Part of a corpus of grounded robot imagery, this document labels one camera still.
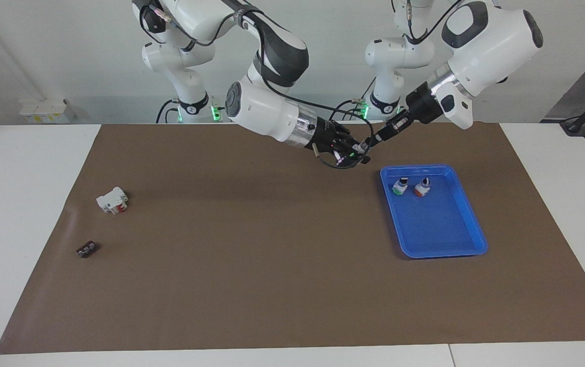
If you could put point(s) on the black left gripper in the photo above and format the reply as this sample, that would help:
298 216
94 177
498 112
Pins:
424 104

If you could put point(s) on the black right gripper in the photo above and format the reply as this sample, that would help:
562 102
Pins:
328 136

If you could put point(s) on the brown table mat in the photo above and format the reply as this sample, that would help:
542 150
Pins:
292 285

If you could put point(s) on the small dark terminal block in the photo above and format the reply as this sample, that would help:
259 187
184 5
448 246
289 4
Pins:
86 250

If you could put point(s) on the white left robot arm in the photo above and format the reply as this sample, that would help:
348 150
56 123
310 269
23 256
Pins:
491 41

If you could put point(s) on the blue plastic tray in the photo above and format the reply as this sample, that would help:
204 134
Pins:
440 229

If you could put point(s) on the white background box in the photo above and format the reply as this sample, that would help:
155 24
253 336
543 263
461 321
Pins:
43 111

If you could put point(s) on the red base rotary switch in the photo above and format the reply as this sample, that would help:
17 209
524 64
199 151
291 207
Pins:
422 188

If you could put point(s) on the white red circuit breaker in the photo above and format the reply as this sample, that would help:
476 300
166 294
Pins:
110 201

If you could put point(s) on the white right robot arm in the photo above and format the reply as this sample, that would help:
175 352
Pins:
267 109

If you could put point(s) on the green base rotary switch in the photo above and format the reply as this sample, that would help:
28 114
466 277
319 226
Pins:
361 150
400 187

